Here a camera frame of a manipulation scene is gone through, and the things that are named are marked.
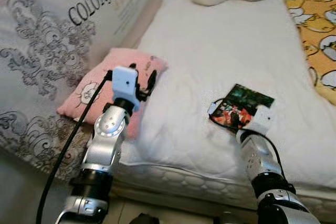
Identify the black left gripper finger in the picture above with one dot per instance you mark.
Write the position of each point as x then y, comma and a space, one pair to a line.
153, 81
134, 67

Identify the dark cover book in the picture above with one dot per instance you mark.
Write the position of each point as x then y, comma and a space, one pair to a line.
247, 98

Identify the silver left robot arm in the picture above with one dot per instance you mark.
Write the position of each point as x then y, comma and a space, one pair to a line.
102, 145

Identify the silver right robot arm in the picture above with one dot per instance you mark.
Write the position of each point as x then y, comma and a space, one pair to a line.
260, 161

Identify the pink cartoon pillow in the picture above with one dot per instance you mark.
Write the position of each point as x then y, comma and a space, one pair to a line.
79, 100

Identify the white quilted mattress pad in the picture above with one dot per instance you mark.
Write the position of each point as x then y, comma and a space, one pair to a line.
220, 45

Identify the grey quilted bed mattress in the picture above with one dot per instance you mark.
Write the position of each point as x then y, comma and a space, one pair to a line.
184, 182

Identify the grey floral patterned pillow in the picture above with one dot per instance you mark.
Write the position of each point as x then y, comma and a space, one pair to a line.
47, 35

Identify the grey left robot leg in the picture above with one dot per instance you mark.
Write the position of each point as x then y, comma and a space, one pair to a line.
143, 219

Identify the yellow cartoon blanket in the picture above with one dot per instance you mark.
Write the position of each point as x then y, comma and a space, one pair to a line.
315, 19

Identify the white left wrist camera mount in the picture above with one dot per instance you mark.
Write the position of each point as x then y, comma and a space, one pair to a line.
123, 82

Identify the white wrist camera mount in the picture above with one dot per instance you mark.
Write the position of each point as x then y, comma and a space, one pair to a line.
123, 82
262, 119

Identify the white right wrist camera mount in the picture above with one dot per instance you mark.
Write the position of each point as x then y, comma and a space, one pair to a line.
262, 119

